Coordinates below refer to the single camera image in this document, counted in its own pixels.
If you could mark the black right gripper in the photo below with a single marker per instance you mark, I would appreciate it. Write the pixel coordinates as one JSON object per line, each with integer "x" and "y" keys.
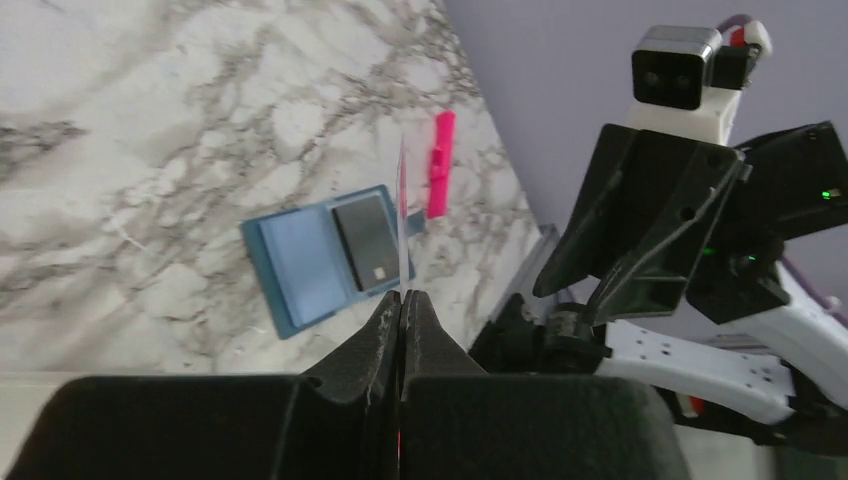
{"x": 649, "y": 202}

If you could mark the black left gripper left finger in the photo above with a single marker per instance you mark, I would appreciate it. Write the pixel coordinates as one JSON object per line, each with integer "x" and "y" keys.
{"x": 336, "y": 420}

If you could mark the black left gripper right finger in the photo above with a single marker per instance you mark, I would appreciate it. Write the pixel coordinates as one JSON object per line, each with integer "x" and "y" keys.
{"x": 460, "y": 422}

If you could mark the teal card holder wallet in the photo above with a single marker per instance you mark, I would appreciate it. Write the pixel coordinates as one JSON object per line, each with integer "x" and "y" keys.
{"x": 301, "y": 266}

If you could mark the dark credit card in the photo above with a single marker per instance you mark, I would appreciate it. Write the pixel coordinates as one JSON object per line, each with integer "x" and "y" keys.
{"x": 368, "y": 241}

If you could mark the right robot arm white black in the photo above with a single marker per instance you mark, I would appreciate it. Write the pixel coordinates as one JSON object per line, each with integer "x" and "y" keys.
{"x": 778, "y": 378}

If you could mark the pink small object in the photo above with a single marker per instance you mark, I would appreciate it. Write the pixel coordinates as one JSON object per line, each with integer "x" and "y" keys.
{"x": 440, "y": 164}

